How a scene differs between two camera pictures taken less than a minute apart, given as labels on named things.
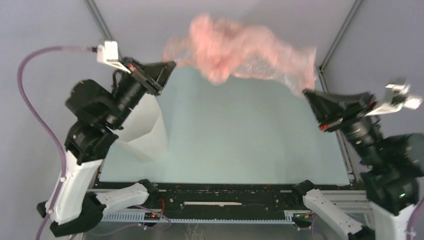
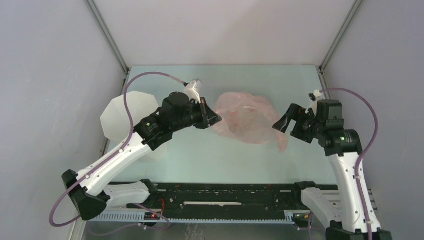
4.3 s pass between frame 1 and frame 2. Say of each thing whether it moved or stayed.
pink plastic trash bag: moved
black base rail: stayed
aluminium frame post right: stayed
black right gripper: moved
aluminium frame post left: stayed
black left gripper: moved
